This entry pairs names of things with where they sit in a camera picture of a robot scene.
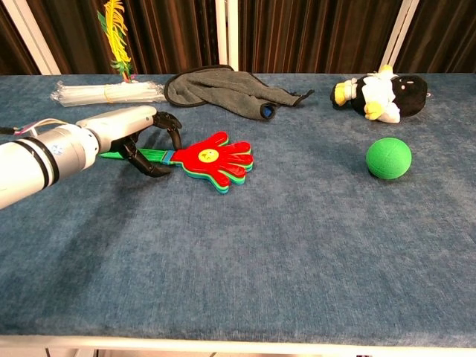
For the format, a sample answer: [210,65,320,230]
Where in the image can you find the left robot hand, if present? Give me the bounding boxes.
[76,105,183,179]

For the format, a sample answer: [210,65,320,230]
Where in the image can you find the red hand clapper green handle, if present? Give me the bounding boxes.
[99,131,254,196]

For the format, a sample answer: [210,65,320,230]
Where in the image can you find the clear plastic straw bundle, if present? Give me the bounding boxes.
[51,80,167,109]

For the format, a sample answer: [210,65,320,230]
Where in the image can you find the yellow green feather shuttlecock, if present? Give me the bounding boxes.
[97,0,135,83]

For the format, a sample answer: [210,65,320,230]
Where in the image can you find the grey microfibre cloth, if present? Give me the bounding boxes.
[164,64,315,122]

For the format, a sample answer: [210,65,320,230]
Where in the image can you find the blue felt table cover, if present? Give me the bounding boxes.
[0,73,476,349]

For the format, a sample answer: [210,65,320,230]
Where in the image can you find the dark brown pleated curtain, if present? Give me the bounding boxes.
[0,0,476,75]

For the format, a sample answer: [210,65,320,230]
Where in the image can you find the black white plush doll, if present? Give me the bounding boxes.
[329,64,428,124]

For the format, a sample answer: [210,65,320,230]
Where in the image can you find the green foam ball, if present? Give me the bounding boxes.
[365,137,413,181]

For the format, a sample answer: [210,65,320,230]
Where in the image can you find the white frame post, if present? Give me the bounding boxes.
[1,0,62,75]
[382,0,421,72]
[215,0,239,72]

